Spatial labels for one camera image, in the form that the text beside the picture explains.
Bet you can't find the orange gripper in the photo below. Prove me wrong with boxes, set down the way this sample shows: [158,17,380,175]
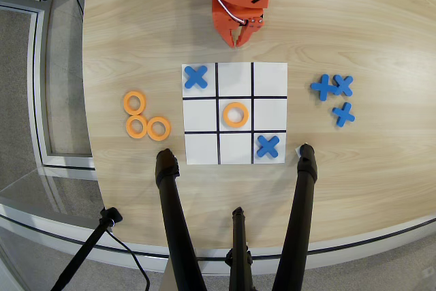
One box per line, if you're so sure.
[208,0,273,48]

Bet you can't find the orange foam ring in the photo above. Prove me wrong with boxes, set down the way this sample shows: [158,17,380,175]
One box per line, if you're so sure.
[125,115,149,140]
[146,116,172,141]
[222,102,250,127]
[123,91,147,116]

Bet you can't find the blue foam cross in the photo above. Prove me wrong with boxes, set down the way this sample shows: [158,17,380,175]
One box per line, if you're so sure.
[332,102,356,128]
[309,74,337,102]
[332,74,354,97]
[255,134,281,159]
[183,65,209,90]

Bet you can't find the white tic-tac-toe grid sheet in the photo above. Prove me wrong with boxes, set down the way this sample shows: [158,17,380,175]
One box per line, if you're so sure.
[181,61,289,166]

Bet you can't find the thin black tripod leg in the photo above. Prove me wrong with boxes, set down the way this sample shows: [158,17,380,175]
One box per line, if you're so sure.
[224,206,255,291]

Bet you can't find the black stand pole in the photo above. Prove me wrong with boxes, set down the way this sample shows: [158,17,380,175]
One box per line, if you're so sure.
[50,206,123,291]

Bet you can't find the grey metal floor frame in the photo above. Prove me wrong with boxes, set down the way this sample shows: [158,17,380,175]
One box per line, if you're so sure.
[0,0,98,171]

